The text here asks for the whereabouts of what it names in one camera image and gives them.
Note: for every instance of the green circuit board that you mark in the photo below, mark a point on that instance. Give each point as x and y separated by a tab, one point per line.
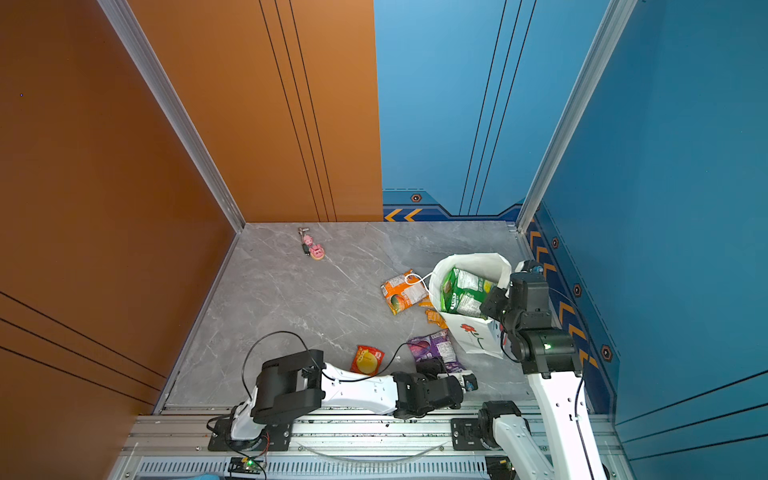
246	466

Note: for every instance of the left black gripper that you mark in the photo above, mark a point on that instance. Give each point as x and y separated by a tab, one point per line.
431	367

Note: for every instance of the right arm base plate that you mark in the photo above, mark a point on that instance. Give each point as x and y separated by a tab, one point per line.
467	435

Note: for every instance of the aluminium mounting rail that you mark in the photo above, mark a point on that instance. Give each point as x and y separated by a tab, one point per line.
333	443

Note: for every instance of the purple white snack bag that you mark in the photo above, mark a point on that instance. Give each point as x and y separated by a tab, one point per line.
435	346

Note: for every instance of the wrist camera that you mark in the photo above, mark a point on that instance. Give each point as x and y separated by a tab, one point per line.
467	380
529	266

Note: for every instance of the green twin snack pack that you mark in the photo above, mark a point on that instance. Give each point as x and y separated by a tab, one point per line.
463	293

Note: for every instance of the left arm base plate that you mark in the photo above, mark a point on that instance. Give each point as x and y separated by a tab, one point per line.
251	439

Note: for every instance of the orange snack bag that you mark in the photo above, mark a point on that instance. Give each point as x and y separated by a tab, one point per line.
403	291

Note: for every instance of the small orange snack packet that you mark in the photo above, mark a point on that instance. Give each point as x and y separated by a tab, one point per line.
435	318

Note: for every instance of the white floral paper bag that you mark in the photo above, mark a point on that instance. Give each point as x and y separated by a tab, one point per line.
474	335

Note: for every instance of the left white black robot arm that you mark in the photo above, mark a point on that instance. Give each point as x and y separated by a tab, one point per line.
296	385

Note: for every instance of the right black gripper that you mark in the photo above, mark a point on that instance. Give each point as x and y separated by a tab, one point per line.
489	305

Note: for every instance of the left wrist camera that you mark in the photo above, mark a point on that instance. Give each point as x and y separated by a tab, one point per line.
467	380

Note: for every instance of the red yellow snack packet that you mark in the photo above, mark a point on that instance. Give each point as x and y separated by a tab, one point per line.
367	360

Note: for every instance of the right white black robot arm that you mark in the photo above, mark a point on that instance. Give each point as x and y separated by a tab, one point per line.
549	359

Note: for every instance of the pink keychain toy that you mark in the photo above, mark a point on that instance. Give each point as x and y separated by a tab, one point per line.
309	246

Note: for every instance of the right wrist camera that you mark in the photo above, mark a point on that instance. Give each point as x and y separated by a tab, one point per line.
529	266

